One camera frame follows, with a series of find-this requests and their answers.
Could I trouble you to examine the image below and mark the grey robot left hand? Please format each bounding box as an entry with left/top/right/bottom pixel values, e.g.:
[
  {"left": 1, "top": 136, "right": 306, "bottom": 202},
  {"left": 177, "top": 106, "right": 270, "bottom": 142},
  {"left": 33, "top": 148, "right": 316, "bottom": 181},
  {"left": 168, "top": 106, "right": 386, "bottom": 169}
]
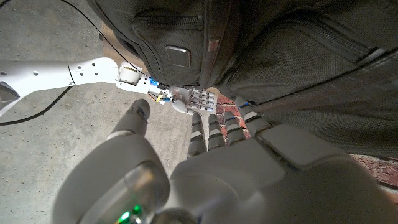
[{"left": 51, "top": 96, "right": 398, "bottom": 224}]

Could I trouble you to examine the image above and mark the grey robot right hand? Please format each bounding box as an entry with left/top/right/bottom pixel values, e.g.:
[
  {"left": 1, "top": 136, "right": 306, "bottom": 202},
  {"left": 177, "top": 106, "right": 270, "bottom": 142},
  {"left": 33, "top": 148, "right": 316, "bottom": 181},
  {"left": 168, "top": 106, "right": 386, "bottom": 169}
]
[{"left": 169, "top": 86, "right": 218, "bottom": 116}]

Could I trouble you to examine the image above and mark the black backpack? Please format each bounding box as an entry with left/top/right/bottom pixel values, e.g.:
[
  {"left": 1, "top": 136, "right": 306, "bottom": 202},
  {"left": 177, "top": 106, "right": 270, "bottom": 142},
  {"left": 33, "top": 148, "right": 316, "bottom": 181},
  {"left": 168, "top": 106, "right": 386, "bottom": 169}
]
[{"left": 86, "top": 0, "right": 398, "bottom": 159}]

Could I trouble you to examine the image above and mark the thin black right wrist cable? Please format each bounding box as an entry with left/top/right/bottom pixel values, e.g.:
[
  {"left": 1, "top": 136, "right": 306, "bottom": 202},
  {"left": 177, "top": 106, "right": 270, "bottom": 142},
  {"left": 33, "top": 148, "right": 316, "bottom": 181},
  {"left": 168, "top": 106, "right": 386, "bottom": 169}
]
[{"left": 60, "top": 0, "right": 152, "bottom": 79}]

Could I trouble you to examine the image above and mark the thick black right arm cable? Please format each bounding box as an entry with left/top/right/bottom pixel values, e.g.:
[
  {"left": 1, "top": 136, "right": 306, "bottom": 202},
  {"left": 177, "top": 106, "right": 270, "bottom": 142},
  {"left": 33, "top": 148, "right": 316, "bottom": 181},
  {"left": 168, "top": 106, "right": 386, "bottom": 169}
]
[{"left": 0, "top": 86, "right": 74, "bottom": 127}]

